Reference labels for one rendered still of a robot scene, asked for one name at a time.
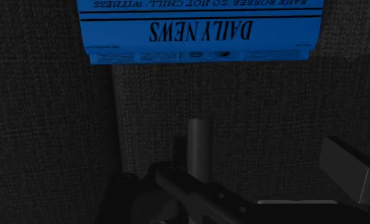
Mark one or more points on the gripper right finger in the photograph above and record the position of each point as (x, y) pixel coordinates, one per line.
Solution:
(346, 169)

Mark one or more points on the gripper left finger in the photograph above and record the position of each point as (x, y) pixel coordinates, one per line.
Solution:
(199, 149)

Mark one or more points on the blue newspaper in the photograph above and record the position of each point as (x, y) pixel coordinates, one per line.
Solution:
(200, 31)

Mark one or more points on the dark grey fabric sofa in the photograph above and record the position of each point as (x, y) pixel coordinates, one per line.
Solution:
(54, 130)

